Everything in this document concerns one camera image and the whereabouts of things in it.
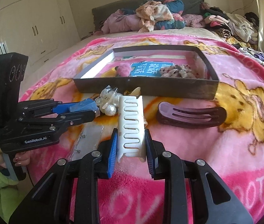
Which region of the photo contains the white plastic hair claw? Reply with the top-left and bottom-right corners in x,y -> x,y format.
117,96 -> 146,162

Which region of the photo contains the dark green headboard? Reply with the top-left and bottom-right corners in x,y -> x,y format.
92,0 -> 204,31

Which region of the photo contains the shallow dark cardboard box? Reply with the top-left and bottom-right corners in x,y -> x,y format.
74,45 -> 219,100

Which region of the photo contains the pearl translucent hair claw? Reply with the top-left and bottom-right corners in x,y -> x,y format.
95,85 -> 122,116

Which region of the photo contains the pile of folded bedding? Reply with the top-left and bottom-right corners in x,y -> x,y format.
98,0 -> 200,34

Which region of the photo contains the pile of clothes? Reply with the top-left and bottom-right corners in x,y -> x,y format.
201,2 -> 264,67

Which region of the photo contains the cream built-in wardrobe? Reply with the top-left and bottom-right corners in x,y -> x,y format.
0,0 -> 80,72

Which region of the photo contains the beige spiral hair clip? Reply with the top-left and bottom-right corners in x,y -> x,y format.
124,87 -> 141,97

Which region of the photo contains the clear earring stud packet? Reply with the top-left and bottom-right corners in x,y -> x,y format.
67,123 -> 104,161

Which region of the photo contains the blue printed card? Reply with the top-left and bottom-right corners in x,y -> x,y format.
130,61 -> 174,77

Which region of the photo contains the sheer glitter bow clip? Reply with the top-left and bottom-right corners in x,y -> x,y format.
159,64 -> 198,79

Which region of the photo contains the pink fluffy pompom hair tie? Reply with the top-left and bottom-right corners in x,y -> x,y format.
114,62 -> 133,77

